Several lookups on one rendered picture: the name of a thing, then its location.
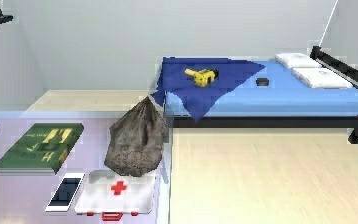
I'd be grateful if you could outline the dark blue blanket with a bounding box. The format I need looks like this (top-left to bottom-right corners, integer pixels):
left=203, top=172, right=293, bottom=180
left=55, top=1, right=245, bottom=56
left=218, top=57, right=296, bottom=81
left=150, top=56, right=266, bottom=123

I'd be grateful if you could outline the white pillow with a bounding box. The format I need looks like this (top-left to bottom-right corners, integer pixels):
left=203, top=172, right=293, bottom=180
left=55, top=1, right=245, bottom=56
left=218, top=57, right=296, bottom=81
left=292, top=67, right=354, bottom=90
left=275, top=52, right=323, bottom=70

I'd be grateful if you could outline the white first aid box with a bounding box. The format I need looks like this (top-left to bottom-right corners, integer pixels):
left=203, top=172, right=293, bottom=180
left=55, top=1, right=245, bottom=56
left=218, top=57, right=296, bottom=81
left=74, top=169, right=157, bottom=222

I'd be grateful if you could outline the blue bed with black frame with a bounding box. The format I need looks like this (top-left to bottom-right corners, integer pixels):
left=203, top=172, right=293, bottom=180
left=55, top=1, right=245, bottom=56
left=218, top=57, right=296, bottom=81
left=158, top=45, right=358, bottom=145

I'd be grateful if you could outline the green book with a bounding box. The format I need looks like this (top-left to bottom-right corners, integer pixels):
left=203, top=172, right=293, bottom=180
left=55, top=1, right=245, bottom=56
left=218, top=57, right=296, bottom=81
left=0, top=122, right=85, bottom=177

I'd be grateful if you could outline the brown drawstring pouch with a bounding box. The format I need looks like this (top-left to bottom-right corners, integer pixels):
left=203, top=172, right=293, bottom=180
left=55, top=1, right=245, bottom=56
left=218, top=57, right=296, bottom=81
left=103, top=96, right=168, bottom=178

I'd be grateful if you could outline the yellow toy tool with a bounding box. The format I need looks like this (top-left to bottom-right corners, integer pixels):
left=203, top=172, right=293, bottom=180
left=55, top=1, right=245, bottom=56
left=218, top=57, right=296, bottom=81
left=184, top=67, right=219, bottom=89

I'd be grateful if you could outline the white smartphone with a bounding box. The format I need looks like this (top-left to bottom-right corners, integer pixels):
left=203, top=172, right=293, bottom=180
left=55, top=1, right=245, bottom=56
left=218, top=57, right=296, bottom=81
left=44, top=172, right=86, bottom=213

